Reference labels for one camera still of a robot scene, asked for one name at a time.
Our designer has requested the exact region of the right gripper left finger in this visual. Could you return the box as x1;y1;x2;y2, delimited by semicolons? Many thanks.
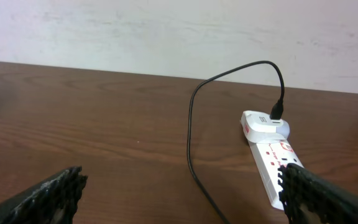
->
0;166;88;224

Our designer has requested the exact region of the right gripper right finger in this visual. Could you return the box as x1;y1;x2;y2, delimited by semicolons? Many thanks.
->
278;163;358;224

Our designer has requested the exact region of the black USB charging cable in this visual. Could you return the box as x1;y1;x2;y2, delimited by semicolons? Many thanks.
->
186;60;286;224

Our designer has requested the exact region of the white USB charger adapter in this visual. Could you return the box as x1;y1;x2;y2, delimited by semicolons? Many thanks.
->
241;111;290;144

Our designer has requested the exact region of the white power strip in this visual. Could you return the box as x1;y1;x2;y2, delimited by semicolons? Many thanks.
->
248;139;303;210

